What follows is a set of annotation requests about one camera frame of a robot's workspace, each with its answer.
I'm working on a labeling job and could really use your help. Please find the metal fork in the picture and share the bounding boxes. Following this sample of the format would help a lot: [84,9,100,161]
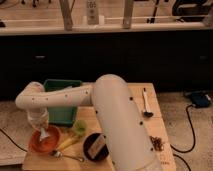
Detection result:
[50,150,85,162]

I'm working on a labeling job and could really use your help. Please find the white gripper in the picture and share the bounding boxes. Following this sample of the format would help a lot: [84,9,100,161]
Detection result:
[27,108,49,131]

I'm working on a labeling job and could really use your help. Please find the green plastic tray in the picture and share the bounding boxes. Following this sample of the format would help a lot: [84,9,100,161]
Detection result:
[44,79,82,127]

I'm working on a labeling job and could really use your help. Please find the black metal spoon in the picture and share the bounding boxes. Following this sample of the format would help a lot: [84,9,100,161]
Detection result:
[142,89,153,118]

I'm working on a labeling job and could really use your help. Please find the red bowl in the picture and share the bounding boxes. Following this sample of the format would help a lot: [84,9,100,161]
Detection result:
[28,125,60,155]

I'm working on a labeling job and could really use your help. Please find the green cup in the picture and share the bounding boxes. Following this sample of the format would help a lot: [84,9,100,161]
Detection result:
[73,120,87,136]

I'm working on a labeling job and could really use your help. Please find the blue black foot pedal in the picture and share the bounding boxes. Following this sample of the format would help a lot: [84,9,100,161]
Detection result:
[190,92,211,108]

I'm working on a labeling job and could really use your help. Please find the wooden board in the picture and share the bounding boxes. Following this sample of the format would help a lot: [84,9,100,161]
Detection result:
[23,83,177,171]

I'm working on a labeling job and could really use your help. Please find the black plate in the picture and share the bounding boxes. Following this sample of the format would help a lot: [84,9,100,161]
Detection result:
[83,133,109,162]

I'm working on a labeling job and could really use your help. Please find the black cable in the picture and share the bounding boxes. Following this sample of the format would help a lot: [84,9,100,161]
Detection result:
[0,128,29,153]
[170,104,198,171]

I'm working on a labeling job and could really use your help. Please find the black cable right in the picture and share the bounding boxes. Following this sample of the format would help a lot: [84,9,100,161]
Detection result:
[170,104,198,171]

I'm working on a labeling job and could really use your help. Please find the yellow banana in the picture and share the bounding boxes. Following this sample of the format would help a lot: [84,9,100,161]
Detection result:
[56,135,81,151]

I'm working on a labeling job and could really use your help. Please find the black cable left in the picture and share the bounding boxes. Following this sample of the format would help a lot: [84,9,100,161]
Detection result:
[0,128,29,153]

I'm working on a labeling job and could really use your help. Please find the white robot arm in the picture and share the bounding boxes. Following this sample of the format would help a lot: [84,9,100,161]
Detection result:
[15,74,163,171]

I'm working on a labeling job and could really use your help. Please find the brown pile of nuts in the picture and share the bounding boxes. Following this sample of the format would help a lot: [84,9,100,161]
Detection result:
[150,136,164,151]

